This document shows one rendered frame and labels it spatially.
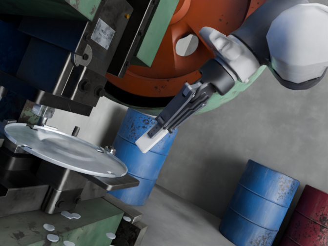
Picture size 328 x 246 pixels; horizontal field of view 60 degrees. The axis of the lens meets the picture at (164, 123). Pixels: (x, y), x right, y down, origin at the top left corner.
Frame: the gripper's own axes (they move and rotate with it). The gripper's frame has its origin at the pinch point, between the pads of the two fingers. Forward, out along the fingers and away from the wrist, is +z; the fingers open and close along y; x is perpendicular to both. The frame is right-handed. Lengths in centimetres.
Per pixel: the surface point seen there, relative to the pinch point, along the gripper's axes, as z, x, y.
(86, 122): 88, 117, 178
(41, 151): 16.9, 10.1, -10.4
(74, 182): 20.6, 4.4, -0.5
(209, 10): -35, 32, 36
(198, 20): -30, 32, 36
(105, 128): 89, 116, 214
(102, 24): -8.0, 28.1, -1.8
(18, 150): 24.6, 17.0, -6.3
